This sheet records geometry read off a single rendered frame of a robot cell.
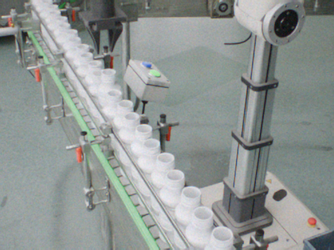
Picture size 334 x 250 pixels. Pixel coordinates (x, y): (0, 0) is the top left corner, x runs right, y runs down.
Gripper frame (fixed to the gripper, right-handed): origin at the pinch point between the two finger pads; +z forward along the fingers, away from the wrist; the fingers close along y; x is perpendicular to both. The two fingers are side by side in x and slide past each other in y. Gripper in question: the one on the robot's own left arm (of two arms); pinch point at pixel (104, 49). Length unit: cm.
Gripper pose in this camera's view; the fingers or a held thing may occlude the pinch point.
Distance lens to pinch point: 129.8
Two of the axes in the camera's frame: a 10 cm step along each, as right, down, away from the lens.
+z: -0.6, 8.5, 5.3
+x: -4.4, -5.0, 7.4
